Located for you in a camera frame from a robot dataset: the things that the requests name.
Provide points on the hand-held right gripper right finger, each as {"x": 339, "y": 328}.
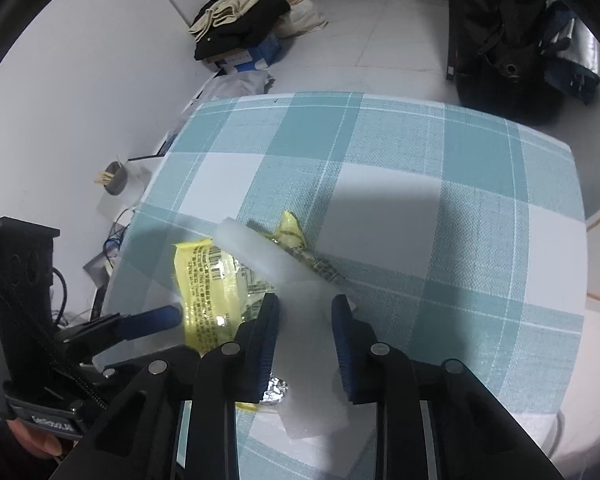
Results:
{"x": 345, "y": 355}

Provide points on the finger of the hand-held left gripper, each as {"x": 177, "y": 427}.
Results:
{"x": 150, "y": 319}
{"x": 107, "y": 372}

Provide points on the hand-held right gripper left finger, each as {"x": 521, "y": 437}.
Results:
{"x": 269, "y": 350}

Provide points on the yellow printed packet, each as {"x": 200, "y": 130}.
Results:
{"x": 205, "y": 300}

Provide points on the person's left forearm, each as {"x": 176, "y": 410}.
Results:
{"x": 5, "y": 455}

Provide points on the person's left hand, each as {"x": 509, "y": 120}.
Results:
{"x": 35, "y": 440}

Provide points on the silver foil wrapper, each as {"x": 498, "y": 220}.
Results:
{"x": 275, "y": 390}

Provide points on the crumpled yellow wrapper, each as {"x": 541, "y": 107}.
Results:
{"x": 290, "y": 232}

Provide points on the teal checked tablecloth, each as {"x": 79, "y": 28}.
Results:
{"x": 405, "y": 185}

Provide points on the white plastic bag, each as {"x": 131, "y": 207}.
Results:
{"x": 235, "y": 85}

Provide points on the blue cardboard box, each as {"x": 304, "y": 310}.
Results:
{"x": 252, "y": 55}

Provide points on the black garment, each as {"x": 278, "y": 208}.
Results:
{"x": 250, "y": 25}

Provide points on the beige garment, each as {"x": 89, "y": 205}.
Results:
{"x": 230, "y": 7}

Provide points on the white tote bag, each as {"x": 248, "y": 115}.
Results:
{"x": 302, "y": 12}

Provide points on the black backpack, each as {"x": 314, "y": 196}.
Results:
{"x": 500, "y": 45}

